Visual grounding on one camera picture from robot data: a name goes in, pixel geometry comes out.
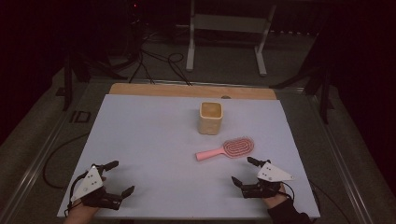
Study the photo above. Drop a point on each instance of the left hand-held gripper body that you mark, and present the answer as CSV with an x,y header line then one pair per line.
x,y
93,183

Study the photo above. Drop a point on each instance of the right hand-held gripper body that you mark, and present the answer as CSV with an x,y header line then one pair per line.
x,y
271,174

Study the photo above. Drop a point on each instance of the pink hairbrush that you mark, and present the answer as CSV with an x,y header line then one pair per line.
x,y
232,148

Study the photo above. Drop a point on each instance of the beige square cup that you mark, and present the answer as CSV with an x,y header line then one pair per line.
x,y
211,119

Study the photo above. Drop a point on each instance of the person's right hand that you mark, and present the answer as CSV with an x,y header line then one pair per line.
x,y
274,200

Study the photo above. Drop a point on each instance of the person's left hand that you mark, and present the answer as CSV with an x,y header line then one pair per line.
x,y
78,207

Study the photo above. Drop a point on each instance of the white table mat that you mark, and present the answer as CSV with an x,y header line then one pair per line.
x,y
149,146

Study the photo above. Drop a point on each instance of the black floor socket plate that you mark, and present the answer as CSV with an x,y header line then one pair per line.
x,y
80,116

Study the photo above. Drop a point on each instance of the black stand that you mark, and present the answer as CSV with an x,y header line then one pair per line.
x,y
70,77
323,93

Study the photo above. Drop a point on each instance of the wooden table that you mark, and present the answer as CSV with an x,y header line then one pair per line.
x,y
174,90

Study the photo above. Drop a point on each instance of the white metal stand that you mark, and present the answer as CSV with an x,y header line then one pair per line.
x,y
230,23

